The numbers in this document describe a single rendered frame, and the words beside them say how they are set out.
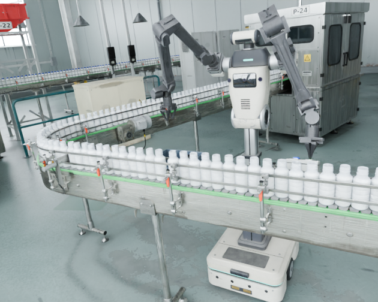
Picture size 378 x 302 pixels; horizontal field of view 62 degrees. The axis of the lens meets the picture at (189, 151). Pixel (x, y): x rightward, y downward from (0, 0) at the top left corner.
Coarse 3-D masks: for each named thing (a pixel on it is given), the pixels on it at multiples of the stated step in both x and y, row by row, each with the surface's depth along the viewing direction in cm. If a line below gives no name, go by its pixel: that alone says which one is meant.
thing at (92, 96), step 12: (84, 84) 527; (96, 84) 512; (108, 84) 528; (120, 84) 543; (132, 84) 560; (84, 96) 525; (96, 96) 517; (108, 96) 532; (120, 96) 547; (132, 96) 564; (144, 96) 582; (84, 108) 539; (96, 108) 520; (120, 108) 551; (120, 144) 565
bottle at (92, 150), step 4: (88, 144) 184; (92, 144) 183; (88, 148) 183; (92, 148) 183; (88, 152) 183; (92, 152) 182; (88, 156) 184; (92, 160) 184; (96, 160) 185; (92, 164) 185; (96, 164) 185; (92, 168) 185
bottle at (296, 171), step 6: (294, 162) 130; (300, 162) 128; (294, 168) 127; (300, 168) 127; (294, 174) 127; (300, 174) 127; (294, 180) 128; (300, 180) 127; (294, 186) 129; (300, 186) 128; (294, 198) 130; (300, 198) 130
